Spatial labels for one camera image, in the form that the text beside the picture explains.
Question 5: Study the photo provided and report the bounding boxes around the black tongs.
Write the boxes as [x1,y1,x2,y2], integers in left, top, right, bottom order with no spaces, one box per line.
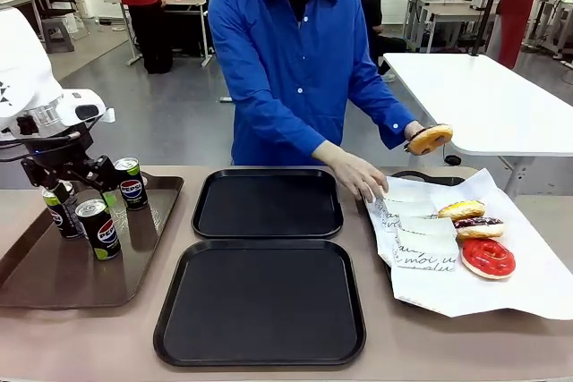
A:
[404,127,451,153]

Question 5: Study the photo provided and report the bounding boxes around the grey background workbench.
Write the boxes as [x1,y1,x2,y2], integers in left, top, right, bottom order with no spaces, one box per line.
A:
[402,0,498,55]

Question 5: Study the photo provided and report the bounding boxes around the seated man in black shirt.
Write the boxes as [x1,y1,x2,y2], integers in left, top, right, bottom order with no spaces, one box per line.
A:
[351,0,408,77]

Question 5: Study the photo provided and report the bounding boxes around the large black plastic tray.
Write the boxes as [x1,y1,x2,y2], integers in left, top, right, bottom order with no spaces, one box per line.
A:
[152,239,367,368]

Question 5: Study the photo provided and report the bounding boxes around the small black plastic tray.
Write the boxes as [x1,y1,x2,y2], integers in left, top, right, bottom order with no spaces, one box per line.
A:
[191,168,345,240]

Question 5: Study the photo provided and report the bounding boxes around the yellow iced donut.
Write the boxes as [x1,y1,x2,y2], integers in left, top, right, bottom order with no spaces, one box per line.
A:
[437,199,487,222]

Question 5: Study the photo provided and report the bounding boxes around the brown plastic tray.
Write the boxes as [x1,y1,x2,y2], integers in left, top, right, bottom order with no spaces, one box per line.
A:
[0,171,185,310]

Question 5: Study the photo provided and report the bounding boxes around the person in blue shirt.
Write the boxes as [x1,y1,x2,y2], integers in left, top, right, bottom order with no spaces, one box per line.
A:
[208,0,386,166]

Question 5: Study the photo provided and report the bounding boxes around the person's left forearm blue sleeve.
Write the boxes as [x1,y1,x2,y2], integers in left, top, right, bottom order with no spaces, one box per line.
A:
[353,72,417,150]

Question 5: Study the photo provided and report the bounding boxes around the chocolate iced donut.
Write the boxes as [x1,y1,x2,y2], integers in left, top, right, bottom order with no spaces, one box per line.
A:
[453,216,506,240]

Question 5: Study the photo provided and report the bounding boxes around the glazed donut with dark spots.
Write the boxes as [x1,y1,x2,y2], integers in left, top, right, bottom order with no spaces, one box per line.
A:
[407,123,454,156]

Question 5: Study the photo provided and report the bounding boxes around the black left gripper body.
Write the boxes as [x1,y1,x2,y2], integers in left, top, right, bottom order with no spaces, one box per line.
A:
[24,124,98,182]

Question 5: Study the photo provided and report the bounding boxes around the white paper sheet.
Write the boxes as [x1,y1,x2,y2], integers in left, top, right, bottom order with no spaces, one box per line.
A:
[364,167,573,321]

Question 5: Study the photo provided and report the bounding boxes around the stack of paper donut sleeves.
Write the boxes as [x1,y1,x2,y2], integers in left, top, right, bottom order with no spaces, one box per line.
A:
[382,170,466,311]

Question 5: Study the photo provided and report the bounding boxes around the black office chair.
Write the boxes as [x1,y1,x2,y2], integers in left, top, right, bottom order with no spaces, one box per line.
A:
[42,0,90,55]

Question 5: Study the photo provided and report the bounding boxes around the black pole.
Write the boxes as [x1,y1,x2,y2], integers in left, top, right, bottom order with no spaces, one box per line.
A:
[472,0,509,56]

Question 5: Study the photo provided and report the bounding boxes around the person's right forearm blue sleeve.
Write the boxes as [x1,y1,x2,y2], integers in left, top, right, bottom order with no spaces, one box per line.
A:
[230,81,346,168]

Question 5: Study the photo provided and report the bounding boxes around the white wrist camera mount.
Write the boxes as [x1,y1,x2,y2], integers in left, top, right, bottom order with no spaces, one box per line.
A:
[56,89,116,127]

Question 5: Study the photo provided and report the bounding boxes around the red iced donut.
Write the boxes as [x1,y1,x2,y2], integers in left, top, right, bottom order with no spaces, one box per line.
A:
[460,237,517,281]

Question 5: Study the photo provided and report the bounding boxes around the black Pepsi can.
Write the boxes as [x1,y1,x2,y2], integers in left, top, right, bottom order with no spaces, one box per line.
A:
[114,157,149,212]
[74,198,123,261]
[41,180,85,240]

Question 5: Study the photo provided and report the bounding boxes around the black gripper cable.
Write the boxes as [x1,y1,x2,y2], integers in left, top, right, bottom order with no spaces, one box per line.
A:
[0,130,86,164]

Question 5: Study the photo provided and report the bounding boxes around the person's left hand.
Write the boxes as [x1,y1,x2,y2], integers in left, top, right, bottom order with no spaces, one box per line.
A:
[404,120,426,144]

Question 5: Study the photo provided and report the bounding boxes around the person's right hand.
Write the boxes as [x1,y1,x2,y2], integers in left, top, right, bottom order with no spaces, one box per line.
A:
[329,149,389,204]

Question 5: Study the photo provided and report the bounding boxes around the white table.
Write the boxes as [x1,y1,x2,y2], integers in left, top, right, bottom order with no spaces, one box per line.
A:
[383,51,573,198]

